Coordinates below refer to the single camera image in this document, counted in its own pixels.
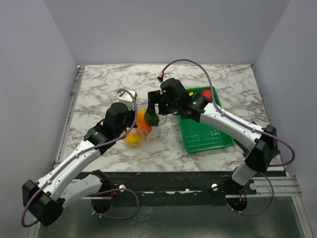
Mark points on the red apple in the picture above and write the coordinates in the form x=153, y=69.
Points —
x=207, y=93

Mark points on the aluminium frame rail right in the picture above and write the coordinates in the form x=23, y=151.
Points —
x=260, y=187

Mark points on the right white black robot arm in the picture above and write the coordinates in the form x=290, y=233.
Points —
x=207, y=112

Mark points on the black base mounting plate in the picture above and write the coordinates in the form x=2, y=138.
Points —
x=174, y=188

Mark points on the aluminium frame rail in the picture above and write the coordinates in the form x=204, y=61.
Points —
x=260, y=187
x=66, y=129

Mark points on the yellow lemon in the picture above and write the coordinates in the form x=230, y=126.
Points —
x=134, y=140

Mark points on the aluminium frame rail left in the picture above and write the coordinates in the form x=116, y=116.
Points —
x=66, y=129

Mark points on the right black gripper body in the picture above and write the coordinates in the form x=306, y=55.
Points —
x=165, y=107

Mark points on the orange fruit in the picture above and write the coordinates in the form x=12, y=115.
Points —
x=141, y=122

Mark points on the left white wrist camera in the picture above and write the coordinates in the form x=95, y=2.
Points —
x=126, y=99

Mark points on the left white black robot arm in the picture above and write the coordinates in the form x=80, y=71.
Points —
x=45, y=200

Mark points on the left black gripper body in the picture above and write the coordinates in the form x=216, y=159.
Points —
x=130, y=121

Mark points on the clear zip bag teal zipper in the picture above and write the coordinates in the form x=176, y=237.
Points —
x=143, y=133

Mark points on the black digital scale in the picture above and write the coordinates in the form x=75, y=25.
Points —
x=244, y=148

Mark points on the dark green avocado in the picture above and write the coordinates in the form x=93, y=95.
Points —
x=151, y=120

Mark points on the green plastic tray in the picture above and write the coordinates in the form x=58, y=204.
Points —
x=198, y=137

